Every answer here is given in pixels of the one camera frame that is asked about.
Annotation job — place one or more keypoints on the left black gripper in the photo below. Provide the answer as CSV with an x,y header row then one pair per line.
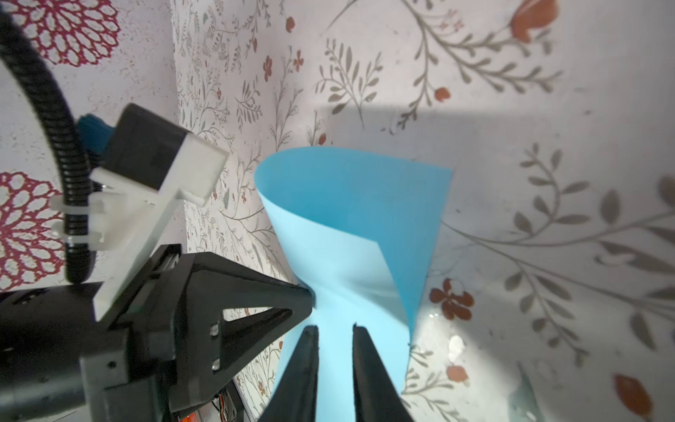
x,y
57,356

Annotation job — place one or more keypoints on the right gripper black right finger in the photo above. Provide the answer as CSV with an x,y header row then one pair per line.
x,y
375,397

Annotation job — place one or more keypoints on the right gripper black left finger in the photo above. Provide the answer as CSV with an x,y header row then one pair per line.
x,y
295,397

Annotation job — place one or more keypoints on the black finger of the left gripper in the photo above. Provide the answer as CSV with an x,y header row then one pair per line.
x,y
231,314

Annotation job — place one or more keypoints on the light blue square paper sheet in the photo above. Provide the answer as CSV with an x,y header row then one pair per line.
x,y
359,230

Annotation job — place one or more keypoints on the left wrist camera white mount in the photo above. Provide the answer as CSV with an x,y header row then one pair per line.
x,y
147,166

